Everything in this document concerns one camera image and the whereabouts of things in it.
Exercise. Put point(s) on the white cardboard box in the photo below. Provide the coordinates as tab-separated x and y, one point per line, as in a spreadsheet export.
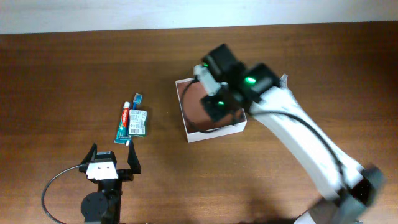
194	111

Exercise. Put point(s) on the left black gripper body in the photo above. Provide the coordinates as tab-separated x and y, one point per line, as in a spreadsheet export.
124	175

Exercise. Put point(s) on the Colgate toothpaste tube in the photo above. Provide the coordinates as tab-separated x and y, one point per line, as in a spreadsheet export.
122	133

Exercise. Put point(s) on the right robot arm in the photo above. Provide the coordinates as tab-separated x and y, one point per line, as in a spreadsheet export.
347	188

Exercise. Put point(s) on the clear spray bottle dark liquid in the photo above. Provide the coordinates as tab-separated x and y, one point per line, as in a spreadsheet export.
283	80

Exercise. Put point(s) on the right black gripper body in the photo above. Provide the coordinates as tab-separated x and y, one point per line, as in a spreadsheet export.
221	101

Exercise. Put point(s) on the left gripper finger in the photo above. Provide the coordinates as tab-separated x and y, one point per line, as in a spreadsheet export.
90	155
132	159

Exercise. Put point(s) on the green white soap packet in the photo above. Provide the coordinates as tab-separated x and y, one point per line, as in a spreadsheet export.
137	122

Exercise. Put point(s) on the blue toothbrush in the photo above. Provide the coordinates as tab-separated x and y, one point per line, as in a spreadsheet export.
136	101

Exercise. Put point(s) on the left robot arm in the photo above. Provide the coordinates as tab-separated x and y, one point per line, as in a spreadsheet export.
104	205

